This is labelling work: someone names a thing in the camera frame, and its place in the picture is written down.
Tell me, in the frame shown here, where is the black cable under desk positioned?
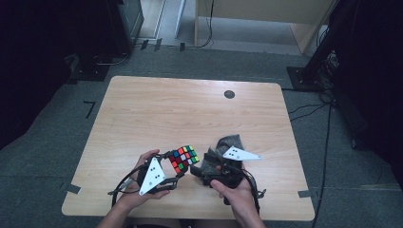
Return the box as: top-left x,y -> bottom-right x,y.
186,0 -> 215,49

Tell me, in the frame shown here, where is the left hand-held gripper cable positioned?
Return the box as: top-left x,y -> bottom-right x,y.
107,164 -> 148,209

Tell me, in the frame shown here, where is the dark curtain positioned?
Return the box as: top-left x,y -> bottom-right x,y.
0,0 -> 75,150
329,0 -> 403,189

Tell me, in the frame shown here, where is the person's left hand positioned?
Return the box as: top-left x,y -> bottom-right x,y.
118,148 -> 171,210

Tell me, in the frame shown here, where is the grey tape strip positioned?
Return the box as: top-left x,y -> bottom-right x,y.
65,182 -> 82,195

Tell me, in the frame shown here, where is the colourful puzzle cube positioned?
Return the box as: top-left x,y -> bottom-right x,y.
167,144 -> 201,175

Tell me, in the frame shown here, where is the black metal stand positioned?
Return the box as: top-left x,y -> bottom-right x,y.
286,0 -> 354,93

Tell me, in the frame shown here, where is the short black floor cable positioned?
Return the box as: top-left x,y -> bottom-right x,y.
288,103 -> 329,115
290,107 -> 322,123

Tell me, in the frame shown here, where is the black cabinet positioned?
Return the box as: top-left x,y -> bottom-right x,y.
106,0 -> 145,57

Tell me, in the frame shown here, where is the black floor base plate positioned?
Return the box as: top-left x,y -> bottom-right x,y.
69,53 -> 110,83

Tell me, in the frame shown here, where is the light wooden desk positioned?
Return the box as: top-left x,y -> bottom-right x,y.
193,0 -> 338,55

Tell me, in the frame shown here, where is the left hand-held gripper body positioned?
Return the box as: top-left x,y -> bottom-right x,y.
136,156 -> 179,197

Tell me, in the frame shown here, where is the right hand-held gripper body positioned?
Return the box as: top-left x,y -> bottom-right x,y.
202,145 -> 262,188

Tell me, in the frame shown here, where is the hand-held gripper cable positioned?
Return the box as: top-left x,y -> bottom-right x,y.
107,164 -> 148,209
241,169 -> 267,217

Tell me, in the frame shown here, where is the person's right hand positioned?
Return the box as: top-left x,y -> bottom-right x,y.
210,178 -> 255,219

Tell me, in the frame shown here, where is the right hand-held gripper cable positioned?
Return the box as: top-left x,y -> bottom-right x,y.
241,169 -> 267,217

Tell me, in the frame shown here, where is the long black floor cable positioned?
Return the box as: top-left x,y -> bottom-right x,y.
311,94 -> 335,228

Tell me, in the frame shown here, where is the grey fuzzy cloth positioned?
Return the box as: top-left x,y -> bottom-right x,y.
199,134 -> 245,179

